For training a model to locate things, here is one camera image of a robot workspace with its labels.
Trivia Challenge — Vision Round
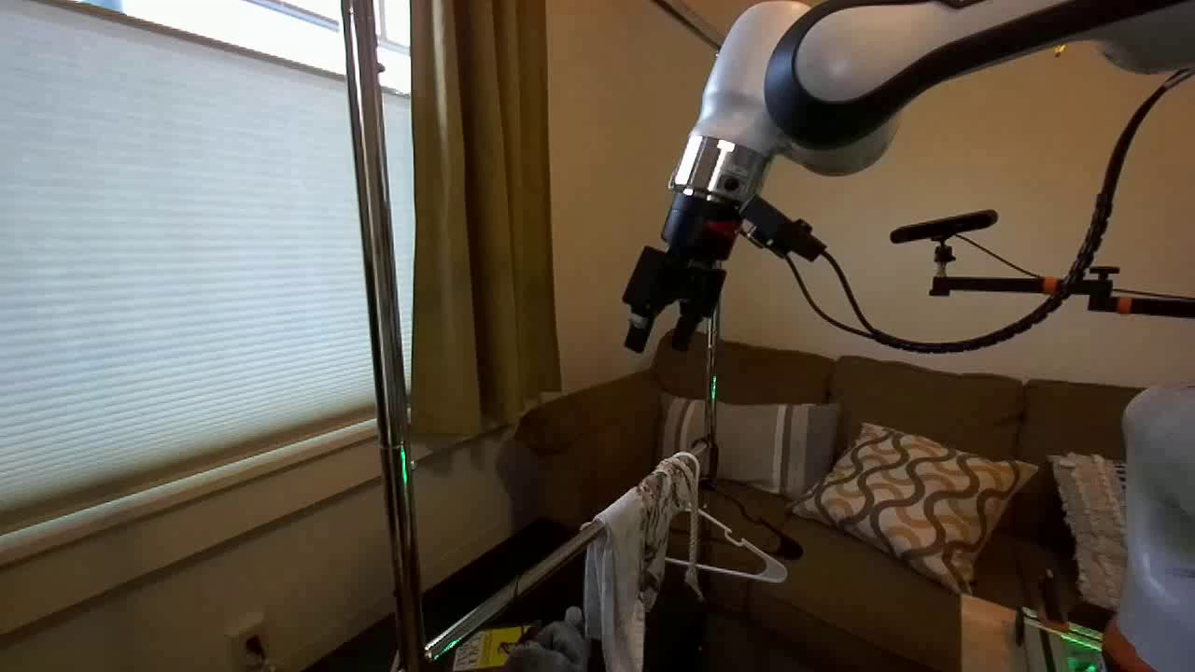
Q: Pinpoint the floral white cloth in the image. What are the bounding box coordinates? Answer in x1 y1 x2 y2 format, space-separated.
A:
579 463 686 672

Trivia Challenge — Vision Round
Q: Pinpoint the grey crumpled cloth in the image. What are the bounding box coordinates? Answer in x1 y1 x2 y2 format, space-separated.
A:
504 606 599 672

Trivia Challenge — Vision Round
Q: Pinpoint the grey white striped pillow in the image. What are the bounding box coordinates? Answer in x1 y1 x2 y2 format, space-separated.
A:
657 393 844 501

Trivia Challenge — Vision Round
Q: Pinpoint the white textured pillow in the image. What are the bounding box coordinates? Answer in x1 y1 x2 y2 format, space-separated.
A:
1047 448 1133 612

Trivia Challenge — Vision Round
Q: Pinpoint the olive green curtain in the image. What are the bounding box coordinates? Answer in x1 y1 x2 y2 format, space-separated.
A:
408 0 563 442

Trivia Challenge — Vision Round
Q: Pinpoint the white cellular window blind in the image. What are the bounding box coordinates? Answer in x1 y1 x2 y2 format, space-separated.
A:
0 0 418 515

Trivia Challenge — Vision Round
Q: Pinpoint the brown fabric sofa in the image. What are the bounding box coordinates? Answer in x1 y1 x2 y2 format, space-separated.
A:
513 330 1135 672

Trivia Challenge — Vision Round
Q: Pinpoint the black stereo camera bar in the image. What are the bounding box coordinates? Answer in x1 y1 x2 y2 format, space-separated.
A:
884 205 1003 251

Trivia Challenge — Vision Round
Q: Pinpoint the chrome rack high rail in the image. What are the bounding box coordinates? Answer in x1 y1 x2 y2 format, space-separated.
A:
649 0 723 53

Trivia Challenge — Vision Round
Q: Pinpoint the brown wave pattern pillow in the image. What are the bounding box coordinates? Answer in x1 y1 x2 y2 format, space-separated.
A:
789 419 1047 598

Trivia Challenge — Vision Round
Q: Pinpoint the black boom with orange clamps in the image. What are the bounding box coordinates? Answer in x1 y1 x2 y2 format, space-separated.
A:
928 239 1195 321

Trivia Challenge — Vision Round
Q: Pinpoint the chrome rack low rail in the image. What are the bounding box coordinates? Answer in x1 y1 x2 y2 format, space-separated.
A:
423 442 723 666

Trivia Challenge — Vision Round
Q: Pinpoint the yellow item on floor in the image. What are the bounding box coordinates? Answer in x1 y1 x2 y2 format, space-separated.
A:
450 625 530 672

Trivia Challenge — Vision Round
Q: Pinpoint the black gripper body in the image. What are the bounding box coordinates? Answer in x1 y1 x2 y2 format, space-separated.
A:
620 239 733 330

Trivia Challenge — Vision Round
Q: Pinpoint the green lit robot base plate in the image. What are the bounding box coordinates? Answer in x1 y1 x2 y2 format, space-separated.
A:
1020 601 1113 666

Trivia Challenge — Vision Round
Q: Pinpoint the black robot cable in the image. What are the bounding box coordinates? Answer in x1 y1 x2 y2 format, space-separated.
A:
782 66 1195 358

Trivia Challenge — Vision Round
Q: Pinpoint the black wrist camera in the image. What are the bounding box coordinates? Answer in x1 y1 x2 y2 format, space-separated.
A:
738 195 829 265

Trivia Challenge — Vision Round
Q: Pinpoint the white plastic clothes hanger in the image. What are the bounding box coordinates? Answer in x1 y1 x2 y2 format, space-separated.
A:
664 470 791 589

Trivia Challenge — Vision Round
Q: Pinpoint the chrome rack vertical pole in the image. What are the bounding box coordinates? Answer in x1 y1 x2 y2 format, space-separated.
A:
341 0 428 672
698 290 730 485

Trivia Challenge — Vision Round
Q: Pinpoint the beige box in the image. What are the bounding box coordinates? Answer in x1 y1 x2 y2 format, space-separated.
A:
955 593 1040 672

